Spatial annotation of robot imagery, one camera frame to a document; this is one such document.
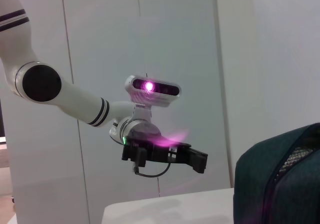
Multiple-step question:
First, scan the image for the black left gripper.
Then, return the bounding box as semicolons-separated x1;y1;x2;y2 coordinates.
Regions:
121;133;209;174

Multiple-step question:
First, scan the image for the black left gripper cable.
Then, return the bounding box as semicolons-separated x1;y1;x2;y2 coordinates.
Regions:
131;161;174;179

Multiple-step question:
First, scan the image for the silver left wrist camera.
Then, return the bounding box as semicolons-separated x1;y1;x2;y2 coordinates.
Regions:
124;74;183;109

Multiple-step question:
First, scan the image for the dark teal insulated lunch bag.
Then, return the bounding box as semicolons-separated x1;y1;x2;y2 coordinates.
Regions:
233;122;320;224

